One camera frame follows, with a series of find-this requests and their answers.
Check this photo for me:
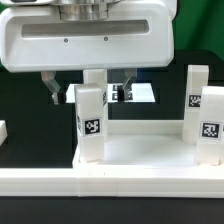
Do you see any white marker base plate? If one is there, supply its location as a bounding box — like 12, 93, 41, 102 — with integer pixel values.
66, 83, 155, 103

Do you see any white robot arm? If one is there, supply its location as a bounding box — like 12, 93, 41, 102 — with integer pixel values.
0, 0, 179, 104

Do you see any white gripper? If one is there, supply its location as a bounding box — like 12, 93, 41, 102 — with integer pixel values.
0, 0, 175, 105

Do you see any white desk top tray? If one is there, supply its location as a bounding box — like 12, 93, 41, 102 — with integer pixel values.
72, 120, 213, 170

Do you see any white block left edge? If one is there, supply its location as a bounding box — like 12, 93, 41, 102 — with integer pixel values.
0, 120, 8, 146

